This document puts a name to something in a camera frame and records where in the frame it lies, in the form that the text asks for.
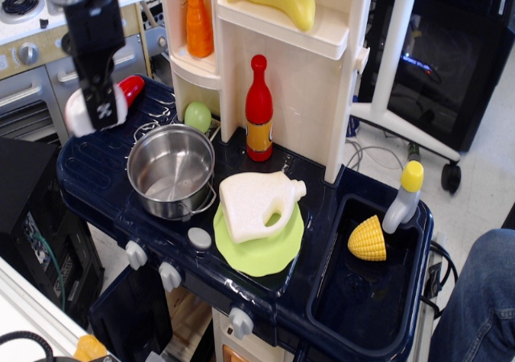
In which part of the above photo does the green cable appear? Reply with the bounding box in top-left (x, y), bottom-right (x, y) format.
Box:
top-left (32, 232), bottom-right (67, 313)

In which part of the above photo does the grey stove knob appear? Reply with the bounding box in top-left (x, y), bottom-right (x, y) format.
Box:
top-left (159, 261), bottom-right (182, 292)
top-left (125, 241), bottom-right (148, 270)
top-left (229, 307), bottom-right (253, 340)

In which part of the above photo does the grey right stove knob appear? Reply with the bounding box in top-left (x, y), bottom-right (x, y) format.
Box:
top-left (229, 307), bottom-right (253, 340)

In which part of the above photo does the black monitor screen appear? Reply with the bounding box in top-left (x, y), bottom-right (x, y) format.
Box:
top-left (357, 0), bottom-right (515, 152)

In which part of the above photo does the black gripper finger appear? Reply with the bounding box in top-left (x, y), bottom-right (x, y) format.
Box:
top-left (83, 86), bottom-right (105, 130)
top-left (101, 84), bottom-right (118, 127)

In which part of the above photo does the black computer case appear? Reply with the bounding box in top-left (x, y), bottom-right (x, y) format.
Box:
top-left (1, 138), bottom-right (104, 328)

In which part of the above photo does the wooden toy kitchen oven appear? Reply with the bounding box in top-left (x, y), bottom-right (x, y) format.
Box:
top-left (1, 0), bottom-right (150, 146)

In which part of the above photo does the white wheeled stand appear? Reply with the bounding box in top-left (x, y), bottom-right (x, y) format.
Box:
top-left (351, 0), bottom-right (461, 195)

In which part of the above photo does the blue jeans leg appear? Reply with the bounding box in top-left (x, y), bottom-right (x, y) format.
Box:
top-left (428, 228), bottom-right (514, 361)

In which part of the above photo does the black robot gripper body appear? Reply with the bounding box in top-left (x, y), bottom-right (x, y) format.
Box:
top-left (61, 0), bottom-right (125, 92)

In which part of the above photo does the red and white toy sushi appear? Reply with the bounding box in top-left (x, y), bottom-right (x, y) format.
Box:
top-left (64, 87), bottom-right (129, 138)

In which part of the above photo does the orange toy carrot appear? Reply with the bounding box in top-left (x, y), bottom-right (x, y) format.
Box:
top-left (186, 0), bottom-right (214, 58)

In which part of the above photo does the white toy jug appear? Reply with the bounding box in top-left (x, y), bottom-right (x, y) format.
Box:
top-left (219, 171), bottom-right (307, 244)

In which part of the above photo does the red toy chili pepper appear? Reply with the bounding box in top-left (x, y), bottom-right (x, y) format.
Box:
top-left (117, 75), bottom-right (145, 109)

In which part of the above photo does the red toy ketchup bottle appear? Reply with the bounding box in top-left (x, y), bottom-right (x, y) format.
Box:
top-left (245, 55), bottom-right (274, 162)

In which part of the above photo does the grey middle stove knob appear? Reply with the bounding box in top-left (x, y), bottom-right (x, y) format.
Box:
top-left (159, 261), bottom-right (182, 292)

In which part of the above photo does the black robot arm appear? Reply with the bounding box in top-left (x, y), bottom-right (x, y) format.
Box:
top-left (48, 0), bottom-right (126, 131)

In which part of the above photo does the grey yellow toy faucet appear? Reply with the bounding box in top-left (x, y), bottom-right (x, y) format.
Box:
top-left (382, 160), bottom-right (424, 234)

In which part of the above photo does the light green toy plate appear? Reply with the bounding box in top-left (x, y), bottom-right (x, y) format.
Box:
top-left (213, 204), bottom-right (304, 277)

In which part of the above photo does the grey left stove knob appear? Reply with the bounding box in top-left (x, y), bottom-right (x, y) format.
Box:
top-left (125, 241), bottom-right (148, 270)

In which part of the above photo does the cream toy kitchen shelf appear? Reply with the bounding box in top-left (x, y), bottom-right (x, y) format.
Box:
top-left (163, 0), bottom-right (370, 183)

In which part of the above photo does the light green toy fruit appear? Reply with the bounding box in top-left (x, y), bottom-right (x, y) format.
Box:
top-left (184, 101), bottom-right (212, 134)

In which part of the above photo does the dark blue toy kitchen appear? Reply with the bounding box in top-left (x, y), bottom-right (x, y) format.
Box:
top-left (57, 79), bottom-right (433, 361)

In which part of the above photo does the stainless steel pot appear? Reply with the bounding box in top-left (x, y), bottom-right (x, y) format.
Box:
top-left (126, 124), bottom-right (216, 220)

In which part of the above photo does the black braided cable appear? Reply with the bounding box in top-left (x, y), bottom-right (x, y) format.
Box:
top-left (0, 330), bottom-right (56, 362)

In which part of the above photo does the grey oval button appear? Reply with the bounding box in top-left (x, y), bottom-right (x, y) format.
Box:
top-left (187, 227), bottom-right (212, 250)

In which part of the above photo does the yellow object at bottom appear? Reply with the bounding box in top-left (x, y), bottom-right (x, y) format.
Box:
top-left (73, 335), bottom-right (108, 362)

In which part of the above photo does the yellow toy corn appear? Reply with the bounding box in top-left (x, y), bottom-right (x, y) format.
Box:
top-left (348, 215), bottom-right (387, 261)

